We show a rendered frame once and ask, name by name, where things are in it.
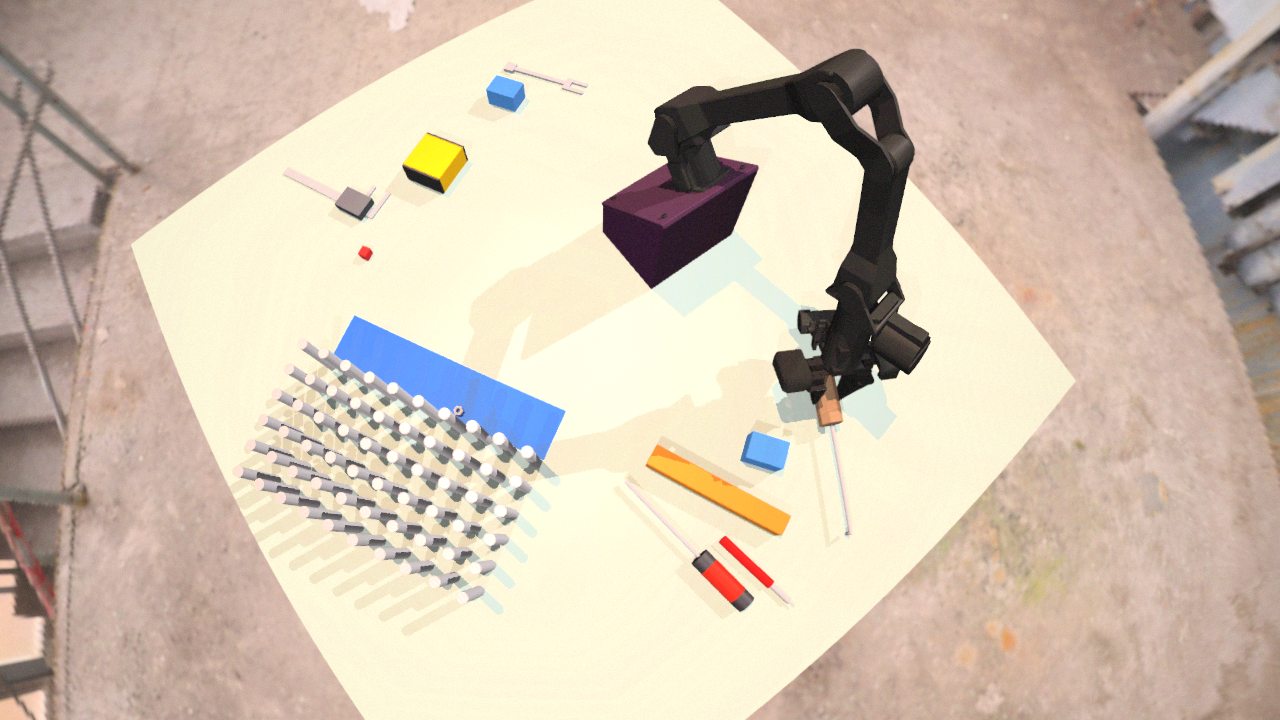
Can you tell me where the pale pink two-pronged fork tool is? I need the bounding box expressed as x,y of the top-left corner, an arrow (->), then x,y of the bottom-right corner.
503,61 -> 588,95

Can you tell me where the yellow flat bar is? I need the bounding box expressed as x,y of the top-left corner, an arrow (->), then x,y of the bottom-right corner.
646,445 -> 791,536

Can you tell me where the blue rectangular strip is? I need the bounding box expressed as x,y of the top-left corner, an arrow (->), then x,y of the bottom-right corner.
334,316 -> 566,460

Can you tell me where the red-handled screwdriver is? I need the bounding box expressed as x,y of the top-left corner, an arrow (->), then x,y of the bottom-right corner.
625,480 -> 755,612

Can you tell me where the blue block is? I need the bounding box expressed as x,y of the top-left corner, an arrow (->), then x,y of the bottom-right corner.
486,76 -> 526,111
740,430 -> 790,471

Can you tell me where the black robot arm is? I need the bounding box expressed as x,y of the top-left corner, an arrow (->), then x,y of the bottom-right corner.
648,49 -> 932,375

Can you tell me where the yellow box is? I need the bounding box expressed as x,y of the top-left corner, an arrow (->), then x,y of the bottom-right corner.
402,132 -> 468,193

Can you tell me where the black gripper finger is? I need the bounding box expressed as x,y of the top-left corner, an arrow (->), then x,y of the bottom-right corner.
837,373 -> 874,400
806,357 -> 827,404

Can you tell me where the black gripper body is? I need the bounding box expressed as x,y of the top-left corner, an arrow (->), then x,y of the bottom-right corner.
772,322 -> 900,393

